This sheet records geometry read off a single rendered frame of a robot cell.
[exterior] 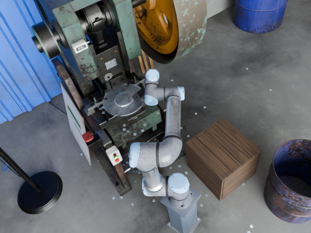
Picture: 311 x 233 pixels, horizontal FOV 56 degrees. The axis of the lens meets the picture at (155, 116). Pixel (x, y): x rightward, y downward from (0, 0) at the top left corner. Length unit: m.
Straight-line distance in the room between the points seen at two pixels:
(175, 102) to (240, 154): 0.84
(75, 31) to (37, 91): 1.77
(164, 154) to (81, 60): 0.71
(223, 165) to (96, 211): 1.07
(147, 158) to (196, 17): 0.74
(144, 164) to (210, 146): 0.94
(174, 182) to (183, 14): 0.90
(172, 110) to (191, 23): 0.45
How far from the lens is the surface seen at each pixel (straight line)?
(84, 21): 1.69
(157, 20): 1.87
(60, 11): 1.56
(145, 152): 1.32
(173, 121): 1.43
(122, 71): 1.89
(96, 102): 2.04
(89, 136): 1.88
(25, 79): 3.15
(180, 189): 1.68
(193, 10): 1.53
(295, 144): 2.21
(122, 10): 1.64
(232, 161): 2.14
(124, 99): 1.97
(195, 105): 2.91
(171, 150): 1.32
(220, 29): 3.83
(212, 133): 2.26
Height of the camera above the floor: 2.19
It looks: 50 degrees down
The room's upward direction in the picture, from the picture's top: 11 degrees counter-clockwise
